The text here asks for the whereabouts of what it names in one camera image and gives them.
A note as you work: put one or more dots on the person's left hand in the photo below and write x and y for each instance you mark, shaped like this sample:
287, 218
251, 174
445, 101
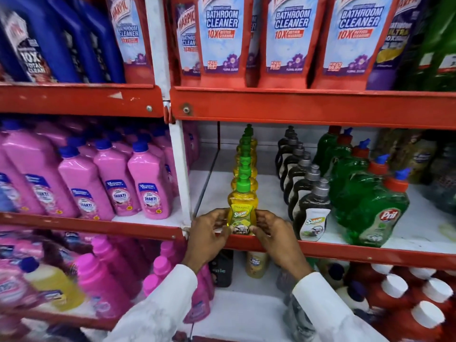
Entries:
201, 242

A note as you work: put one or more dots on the person's right hand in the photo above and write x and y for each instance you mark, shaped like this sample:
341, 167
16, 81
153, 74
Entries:
279, 242

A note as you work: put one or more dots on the person's right thumb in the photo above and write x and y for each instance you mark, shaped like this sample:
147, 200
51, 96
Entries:
257, 232

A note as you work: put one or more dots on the person's left thumb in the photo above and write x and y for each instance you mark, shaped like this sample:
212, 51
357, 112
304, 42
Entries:
223, 234

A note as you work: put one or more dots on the yellow dish soap bottle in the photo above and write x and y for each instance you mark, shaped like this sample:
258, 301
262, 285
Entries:
242, 206

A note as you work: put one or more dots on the person's left forearm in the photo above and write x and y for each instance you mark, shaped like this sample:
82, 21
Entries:
156, 309

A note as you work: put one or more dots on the person's right forearm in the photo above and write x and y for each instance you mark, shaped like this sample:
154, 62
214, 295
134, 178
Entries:
331, 313

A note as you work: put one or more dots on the beige bottle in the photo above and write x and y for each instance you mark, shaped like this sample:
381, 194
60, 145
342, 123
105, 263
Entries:
256, 264

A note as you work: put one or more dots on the black bottle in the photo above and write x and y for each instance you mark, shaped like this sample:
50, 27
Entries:
221, 268

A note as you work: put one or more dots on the row of dark grey-capped bottles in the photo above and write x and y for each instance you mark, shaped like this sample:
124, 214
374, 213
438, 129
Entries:
302, 195

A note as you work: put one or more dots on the row of yellow green-capped bottles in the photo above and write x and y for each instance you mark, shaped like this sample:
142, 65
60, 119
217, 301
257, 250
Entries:
245, 163

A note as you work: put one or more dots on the white dark-capped bottle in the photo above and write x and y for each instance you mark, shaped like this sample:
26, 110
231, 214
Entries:
333, 276
354, 297

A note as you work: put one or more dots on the green dish liquid bottle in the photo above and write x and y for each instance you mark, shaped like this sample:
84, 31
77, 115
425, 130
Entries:
356, 185
335, 151
343, 167
325, 142
377, 213

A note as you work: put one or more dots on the group of pink pink-capped bottles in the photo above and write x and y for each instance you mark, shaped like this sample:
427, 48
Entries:
107, 281

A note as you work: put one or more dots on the red metal shelf rack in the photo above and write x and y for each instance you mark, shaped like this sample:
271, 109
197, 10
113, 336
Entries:
313, 106

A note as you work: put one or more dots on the group of pink blue-capped bottles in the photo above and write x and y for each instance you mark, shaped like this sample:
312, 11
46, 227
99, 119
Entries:
85, 170

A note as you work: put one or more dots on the group of red white-capped bottles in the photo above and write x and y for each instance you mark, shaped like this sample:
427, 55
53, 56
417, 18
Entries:
409, 302

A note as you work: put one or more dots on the yellow blue-capped cleaner bottle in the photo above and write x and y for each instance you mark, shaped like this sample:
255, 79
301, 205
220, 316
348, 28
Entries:
53, 284

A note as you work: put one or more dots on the olive labelled bottle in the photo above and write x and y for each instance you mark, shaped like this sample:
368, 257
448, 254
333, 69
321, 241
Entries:
418, 156

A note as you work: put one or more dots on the row of red cleaner pouches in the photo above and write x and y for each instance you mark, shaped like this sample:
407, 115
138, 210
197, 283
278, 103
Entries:
292, 39

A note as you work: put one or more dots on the blue toilet cleaner bottle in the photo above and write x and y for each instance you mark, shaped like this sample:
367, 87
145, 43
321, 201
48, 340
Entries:
76, 42
32, 42
105, 42

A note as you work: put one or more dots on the purple cleaner pouch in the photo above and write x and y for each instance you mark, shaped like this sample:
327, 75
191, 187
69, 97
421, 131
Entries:
395, 42

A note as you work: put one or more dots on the tall green bottle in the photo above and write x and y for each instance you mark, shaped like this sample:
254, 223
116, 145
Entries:
440, 39

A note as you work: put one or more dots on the white upright rack post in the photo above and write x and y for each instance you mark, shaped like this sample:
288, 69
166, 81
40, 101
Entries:
167, 103

